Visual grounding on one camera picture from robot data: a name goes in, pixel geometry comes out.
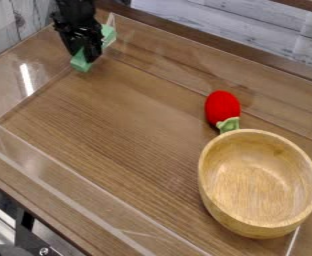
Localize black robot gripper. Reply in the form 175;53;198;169
51;0;103;63

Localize green rectangular block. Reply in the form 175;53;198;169
71;25;116;72

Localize light wooden bowl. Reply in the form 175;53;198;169
198;129;312;239

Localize red knitted strawberry toy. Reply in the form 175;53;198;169
204;90;242;133

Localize clear acrylic corner bracket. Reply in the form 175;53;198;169
103;13;116;34

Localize clear acrylic tray wall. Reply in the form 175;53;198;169
0;114;217;256

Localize black table frame leg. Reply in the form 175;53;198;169
15;208;63;256

